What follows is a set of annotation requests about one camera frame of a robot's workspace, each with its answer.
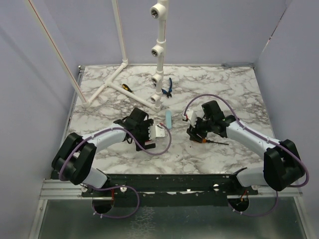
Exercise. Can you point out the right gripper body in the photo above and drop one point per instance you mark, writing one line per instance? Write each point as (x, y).
(204, 126)

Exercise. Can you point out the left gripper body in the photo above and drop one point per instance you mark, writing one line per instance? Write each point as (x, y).
(142, 135)

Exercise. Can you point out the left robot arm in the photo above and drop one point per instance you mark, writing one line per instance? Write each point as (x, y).
(74, 159)

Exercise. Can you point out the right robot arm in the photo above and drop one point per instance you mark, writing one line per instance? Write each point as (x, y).
(281, 166)

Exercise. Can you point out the yellow black screwdriver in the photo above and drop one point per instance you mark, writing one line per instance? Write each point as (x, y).
(127, 88)

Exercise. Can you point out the orange handled screwdriver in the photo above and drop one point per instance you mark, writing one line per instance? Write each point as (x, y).
(211, 141)

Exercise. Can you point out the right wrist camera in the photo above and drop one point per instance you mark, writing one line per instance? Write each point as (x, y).
(190, 116)

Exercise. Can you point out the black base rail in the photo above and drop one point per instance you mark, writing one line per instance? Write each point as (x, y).
(169, 190)

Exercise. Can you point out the aluminium frame rail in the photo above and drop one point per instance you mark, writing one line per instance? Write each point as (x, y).
(55, 189)

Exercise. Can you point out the white pvc pipe frame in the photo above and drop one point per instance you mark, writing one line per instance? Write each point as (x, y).
(94, 32)

